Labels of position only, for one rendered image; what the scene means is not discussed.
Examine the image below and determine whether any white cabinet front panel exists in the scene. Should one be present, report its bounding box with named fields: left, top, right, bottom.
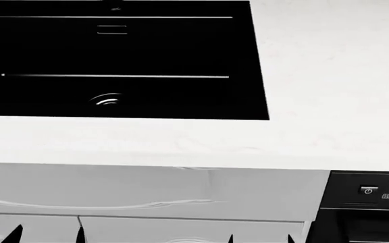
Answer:
left=0, top=162, right=330, bottom=223

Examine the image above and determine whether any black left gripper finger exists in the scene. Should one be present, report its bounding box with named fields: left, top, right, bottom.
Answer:
left=75, top=225, right=87, bottom=243
left=1, top=223, right=24, bottom=243

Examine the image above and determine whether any wide white cabinet door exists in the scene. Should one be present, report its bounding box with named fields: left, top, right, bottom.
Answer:
left=78, top=215, right=306, bottom=243

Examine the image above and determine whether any appliance power button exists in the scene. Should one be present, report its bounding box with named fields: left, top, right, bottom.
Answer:
left=359, top=185, right=380, bottom=196

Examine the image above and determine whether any black built-in sink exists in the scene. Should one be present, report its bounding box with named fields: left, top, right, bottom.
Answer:
left=0, top=0, right=270, bottom=122

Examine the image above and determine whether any round sink drain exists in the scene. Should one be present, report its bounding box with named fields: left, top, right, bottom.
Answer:
left=88, top=92, right=126, bottom=107

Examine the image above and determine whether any sink overflow slot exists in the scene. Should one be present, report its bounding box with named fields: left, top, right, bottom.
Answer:
left=96, top=24, right=128, bottom=35

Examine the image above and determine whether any narrow white cabinet door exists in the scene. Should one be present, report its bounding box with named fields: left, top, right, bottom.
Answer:
left=0, top=213, right=82, bottom=243

